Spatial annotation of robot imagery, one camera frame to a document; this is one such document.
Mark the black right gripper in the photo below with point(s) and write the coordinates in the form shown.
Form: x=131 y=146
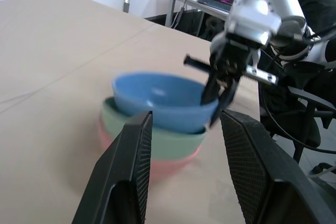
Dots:
x=228 y=64

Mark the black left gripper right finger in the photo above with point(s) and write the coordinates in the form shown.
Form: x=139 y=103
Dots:
x=262 y=171

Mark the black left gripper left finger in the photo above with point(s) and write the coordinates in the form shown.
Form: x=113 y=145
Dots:
x=118 y=169

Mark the blue bowl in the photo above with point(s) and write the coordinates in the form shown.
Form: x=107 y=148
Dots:
x=162 y=113

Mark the pink bowl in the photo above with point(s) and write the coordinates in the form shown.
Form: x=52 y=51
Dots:
x=168 y=167

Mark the green bowl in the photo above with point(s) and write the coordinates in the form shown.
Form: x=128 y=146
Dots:
x=170 y=145

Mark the black office chair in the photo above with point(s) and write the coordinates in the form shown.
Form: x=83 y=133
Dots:
x=288 y=136
x=308 y=129

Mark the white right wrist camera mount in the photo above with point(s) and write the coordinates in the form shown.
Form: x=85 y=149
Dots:
x=252 y=19

